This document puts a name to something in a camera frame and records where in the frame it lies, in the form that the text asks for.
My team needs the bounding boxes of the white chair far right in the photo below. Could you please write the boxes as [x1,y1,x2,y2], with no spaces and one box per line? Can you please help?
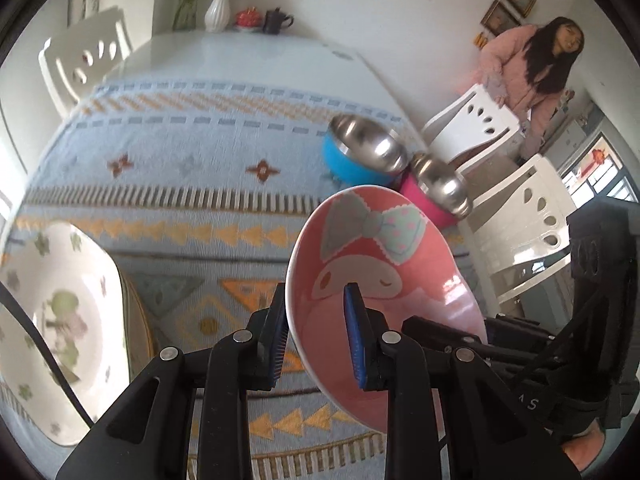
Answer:
[421,84,524,174]

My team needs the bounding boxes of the dark mug with lid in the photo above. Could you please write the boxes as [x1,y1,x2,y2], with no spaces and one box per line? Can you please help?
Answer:
[262,8,295,36]

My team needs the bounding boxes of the white chair left side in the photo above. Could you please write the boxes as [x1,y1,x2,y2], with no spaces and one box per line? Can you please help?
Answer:
[38,6,132,119]

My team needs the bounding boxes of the white ribbed flower vase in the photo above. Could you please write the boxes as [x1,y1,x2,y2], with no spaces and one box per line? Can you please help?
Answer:
[204,0,231,34]

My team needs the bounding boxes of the woman in pink coat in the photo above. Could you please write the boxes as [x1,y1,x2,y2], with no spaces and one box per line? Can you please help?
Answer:
[471,16,585,165]

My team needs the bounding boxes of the pink cartoon plate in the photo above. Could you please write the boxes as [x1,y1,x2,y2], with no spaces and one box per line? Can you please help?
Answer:
[285,185,487,431]

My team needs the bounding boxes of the pink steel bowl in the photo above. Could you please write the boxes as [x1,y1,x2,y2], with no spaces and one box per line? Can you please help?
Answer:
[399,152,473,230]

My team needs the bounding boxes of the blue steel bowl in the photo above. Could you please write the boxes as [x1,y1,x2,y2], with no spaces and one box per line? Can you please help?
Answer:
[322,114,410,185]

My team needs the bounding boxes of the white floral plate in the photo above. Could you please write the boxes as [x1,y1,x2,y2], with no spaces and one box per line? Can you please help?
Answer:
[1,222,130,446]

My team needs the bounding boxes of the white chair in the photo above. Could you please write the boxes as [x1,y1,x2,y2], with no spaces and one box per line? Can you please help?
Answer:
[38,6,132,119]
[421,84,524,174]
[458,155,576,316]

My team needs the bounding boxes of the person's right hand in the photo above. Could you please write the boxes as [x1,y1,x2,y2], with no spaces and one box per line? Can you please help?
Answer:
[562,419,620,478]

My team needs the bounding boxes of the small framed picture lower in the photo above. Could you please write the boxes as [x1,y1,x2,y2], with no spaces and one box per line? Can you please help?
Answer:
[480,0,521,37]

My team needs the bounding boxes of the light blue patterned mat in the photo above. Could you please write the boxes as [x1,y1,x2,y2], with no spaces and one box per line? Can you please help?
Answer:
[0,78,482,480]

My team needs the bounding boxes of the white chair near right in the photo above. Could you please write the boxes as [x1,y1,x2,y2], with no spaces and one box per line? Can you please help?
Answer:
[458,155,576,316]

